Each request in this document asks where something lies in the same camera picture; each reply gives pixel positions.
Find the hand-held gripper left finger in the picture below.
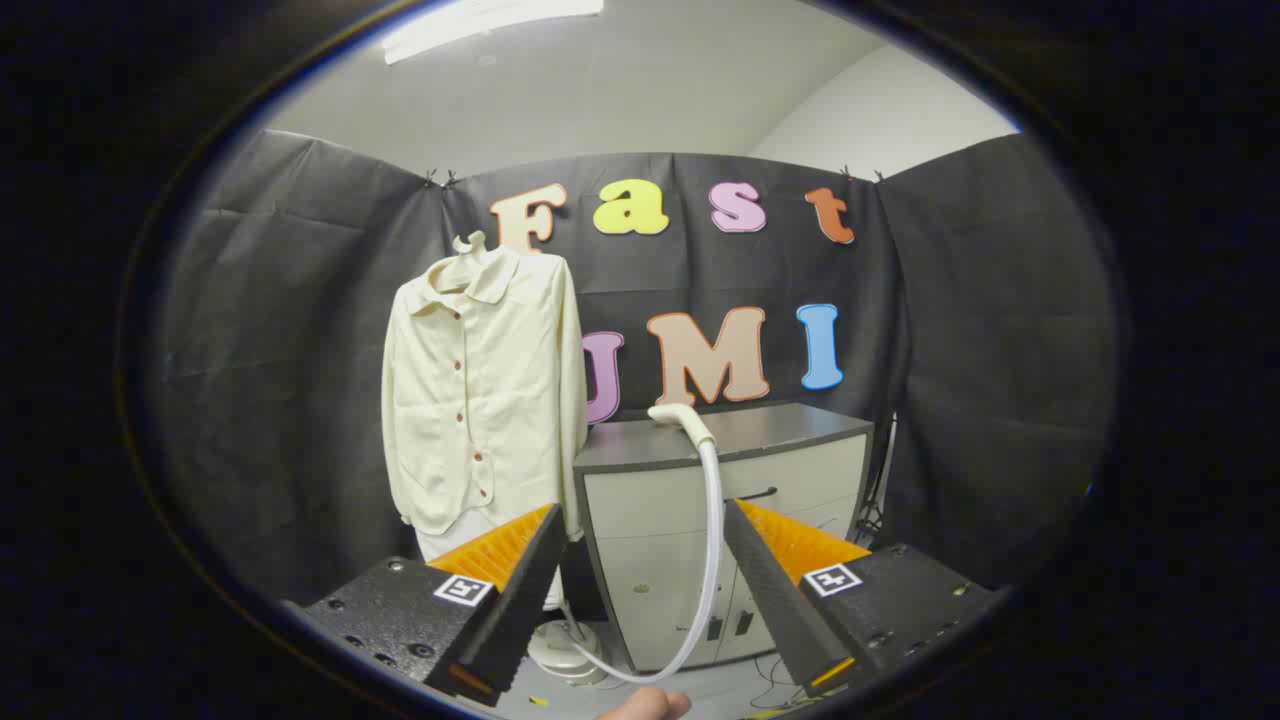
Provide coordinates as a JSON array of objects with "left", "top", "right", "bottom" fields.
[{"left": 283, "top": 503, "right": 569, "bottom": 708}]

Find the white garment steamer head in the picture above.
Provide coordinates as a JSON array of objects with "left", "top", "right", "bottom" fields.
[{"left": 647, "top": 403, "right": 717, "bottom": 448}]

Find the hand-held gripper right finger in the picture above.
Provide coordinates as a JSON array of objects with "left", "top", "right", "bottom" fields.
[{"left": 722, "top": 498, "right": 1006, "bottom": 698}]

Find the white garment steamer base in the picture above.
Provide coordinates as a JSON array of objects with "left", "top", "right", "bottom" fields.
[{"left": 527, "top": 620, "right": 609, "bottom": 687}]

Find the white garment steamer hose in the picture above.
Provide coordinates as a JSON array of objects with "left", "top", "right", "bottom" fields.
[{"left": 568, "top": 440, "right": 725, "bottom": 687}]

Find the cream button-up shirt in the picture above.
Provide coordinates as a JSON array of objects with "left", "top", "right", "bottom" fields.
[{"left": 381, "top": 245, "right": 589, "bottom": 541}]

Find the ceiling light panel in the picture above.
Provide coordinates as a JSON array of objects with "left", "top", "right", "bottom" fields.
[{"left": 382, "top": 0, "right": 605, "bottom": 65}]

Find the grey cabinet with dark top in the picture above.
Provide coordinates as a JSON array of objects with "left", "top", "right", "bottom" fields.
[{"left": 573, "top": 402, "right": 876, "bottom": 673}]

